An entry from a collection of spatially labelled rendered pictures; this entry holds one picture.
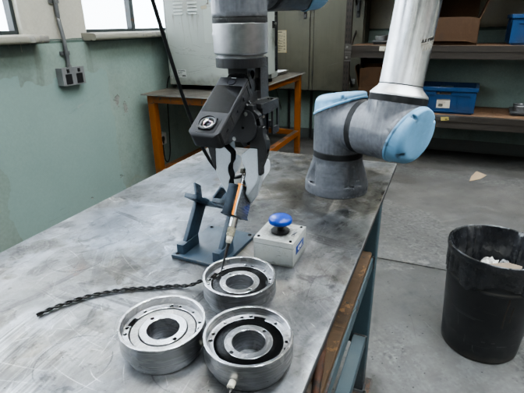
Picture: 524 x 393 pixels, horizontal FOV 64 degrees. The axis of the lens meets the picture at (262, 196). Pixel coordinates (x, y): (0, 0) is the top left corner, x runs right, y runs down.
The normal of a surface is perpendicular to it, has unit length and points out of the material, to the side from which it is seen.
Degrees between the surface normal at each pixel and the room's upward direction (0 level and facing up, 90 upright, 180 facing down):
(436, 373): 0
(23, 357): 0
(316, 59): 90
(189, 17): 90
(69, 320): 0
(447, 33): 83
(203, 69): 90
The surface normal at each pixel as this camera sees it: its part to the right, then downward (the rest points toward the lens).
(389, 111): -0.44, 0.18
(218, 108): -0.21, -0.60
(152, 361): -0.01, 0.38
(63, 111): 0.92, 0.14
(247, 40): 0.32, 0.35
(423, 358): -0.02, -0.93
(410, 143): 0.62, 0.40
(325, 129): -0.76, 0.25
